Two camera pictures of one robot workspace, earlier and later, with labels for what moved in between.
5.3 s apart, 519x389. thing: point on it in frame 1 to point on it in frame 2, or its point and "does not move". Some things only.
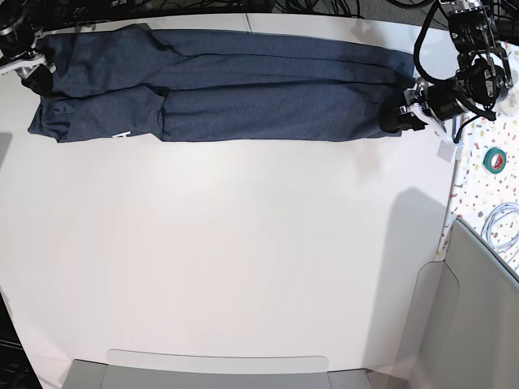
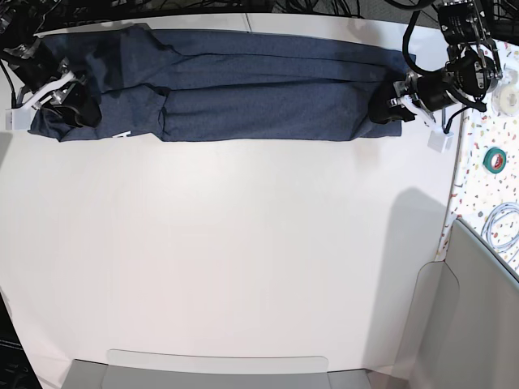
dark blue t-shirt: x=132 y=84 does not move
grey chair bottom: x=127 y=369 does not move
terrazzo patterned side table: x=485 y=192 does not move
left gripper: x=36 y=72 to x=79 y=105
